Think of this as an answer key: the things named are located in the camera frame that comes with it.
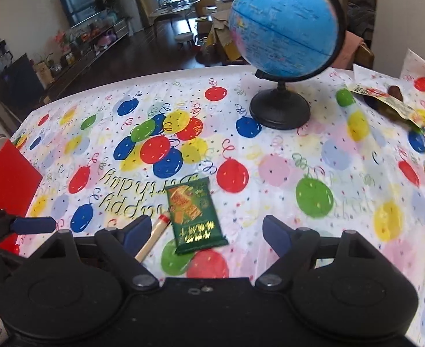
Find yellow giraffe chair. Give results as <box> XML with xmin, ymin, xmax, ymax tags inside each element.
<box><xmin>194</xmin><ymin>0</ymin><xmax>222</xmax><ymax>17</ymax></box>

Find blue globe on black stand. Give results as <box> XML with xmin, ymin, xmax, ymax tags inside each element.
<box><xmin>228</xmin><ymin>0</ymin><xmax>348</xmax><ymax>131</ymax></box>

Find flat screen television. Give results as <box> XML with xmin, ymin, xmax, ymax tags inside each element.
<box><xmin>58</xmin><ymin>0</ymin><xmax>105</xmax><ymax>28</ymax></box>

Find green snack packet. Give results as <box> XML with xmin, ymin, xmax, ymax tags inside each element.
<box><xmin>165</xmin><ymin>177</ymin><xmax>230</xmax><ymax>255</ymax></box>

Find black water dispenser cabinet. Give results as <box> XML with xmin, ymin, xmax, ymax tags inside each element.
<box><xmin>0</xmin><ymin>41</ymin><xmax>45</xmax><ymax>116</ymax></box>

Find olive curtain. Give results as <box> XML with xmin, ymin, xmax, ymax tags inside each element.
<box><xmin>131</xmin><ymin>0</ymin><xmax>153</xmax><ymax>35</ymax></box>

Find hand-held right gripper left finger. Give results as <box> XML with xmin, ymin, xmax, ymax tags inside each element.
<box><xmin>28</xmin><ymin>215</ymin><xmax>160</xmax><ymax>291</ymax></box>

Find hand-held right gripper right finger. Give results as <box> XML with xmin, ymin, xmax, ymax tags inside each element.
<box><xmin>254</xmin><ymin>215</ymin><xmax>376</xmax><ymax>291</ymax></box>

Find sofa with cream cover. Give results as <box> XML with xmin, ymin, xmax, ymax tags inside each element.
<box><xmin>198</xmin><ymin>0</ymin><xmax>251</xmax><ymax>66</ymax></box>

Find brown packet with yellow label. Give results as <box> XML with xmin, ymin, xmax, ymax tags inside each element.
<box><xmin>344</xmin><ymin>83</ymin><xmax>425</xmax><ymax>131</ymax></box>

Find balloon print tablecloth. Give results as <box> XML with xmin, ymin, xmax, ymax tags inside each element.
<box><xmin>8</xmin><ymin>49</ymin><xmax>425</xmax><ymax>347</ymax></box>

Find round coffee table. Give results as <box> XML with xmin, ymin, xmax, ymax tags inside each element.
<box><xmin>149</xmin><ymin>0</ymin><xmax>199</xmax><ymax>36</ymax></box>

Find long television cabinet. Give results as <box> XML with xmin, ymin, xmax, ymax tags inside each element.
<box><xmin>35</xmin><ymin>18</ymin><xmax>132</xmax><ymax>91</ymax></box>

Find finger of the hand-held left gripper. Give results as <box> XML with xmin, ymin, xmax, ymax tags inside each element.
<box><xmin>0</xmin><ymin>209</ymin><xmax>58</xmax><ymax>239</ymax></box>

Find pile of dark clothes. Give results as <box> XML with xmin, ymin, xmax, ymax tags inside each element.
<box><xmin>348</xmin><ymin>2</ymin><xmax>376</xmax><ymax>40</ymax></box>

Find beige sausage stick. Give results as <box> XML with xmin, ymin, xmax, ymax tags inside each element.
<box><xmin>135</xmin><ymin>210</ymin><xmax>172</xmax><ymax>263</ymax></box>

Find small round stool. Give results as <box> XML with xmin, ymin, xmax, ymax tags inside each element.
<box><xmin>175</xmin><ymin>32</ymin><xmax>195</xmax><ymax>47</ymax></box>

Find red and white cardboard box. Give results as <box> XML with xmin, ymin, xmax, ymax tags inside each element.
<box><xmin>0</xmin><ymin>138</ymin><xmax>44</xmax><ymax>255</ymax></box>

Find beige paper bag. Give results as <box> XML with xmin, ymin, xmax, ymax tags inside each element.
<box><xmin>34</xmin><ymin>61</ymin><xmax>54</xmax><ymax>84</ymax></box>

